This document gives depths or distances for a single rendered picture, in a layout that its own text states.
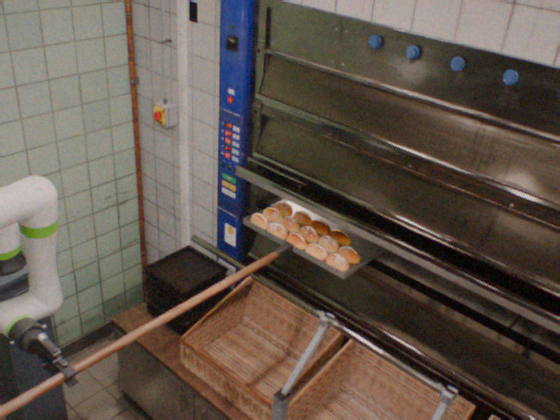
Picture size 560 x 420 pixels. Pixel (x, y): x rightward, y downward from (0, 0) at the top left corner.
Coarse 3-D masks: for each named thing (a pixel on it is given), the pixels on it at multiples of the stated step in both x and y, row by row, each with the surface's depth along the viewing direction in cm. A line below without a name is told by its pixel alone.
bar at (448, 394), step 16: (192, 240) 246; (224, 256) 235; (256, 272) 226; (272, 288) 220; (304, 304) 212; (336, 320) 205; (320, 336) 206; (352, 336) 200; (384, 352) 193; (304, 368) 206; (400, 368) 189; (288, 384) 204; (432, 384) 183; (288, 400) 204; (448, 400) 179; (272, 416) 208
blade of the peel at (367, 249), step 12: (312, 216) 264; (252, 228) 252; (336, 228) 257; (276, 240) 245; (360, 240) 250; (300, 252) 237; (336, 252) 240; (360, 252) 242; (372, 252) 242; (324, 264) 230; (360, 264) 232; (348, 276) 227
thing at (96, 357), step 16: (272, 256) 231; (240, 272) 220; (224, 288) 214; (192, 304) 203; (160, 320) 194; (128, 336) 186; (96, 352) 180; (112, 352) 182; (80, 368) 174; (48, 384) 168; (16, 400) 162; (0, 416) 158
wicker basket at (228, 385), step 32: (256, 288) 281; (224, 320) 276; (256, 320) 283; (192, 352) 253; (224, 352) 270; (256, 352) 271; (288, 352) 272; (320, 352) 261; (224, 384) 245; (256, 384) 254; (256, 416) 237
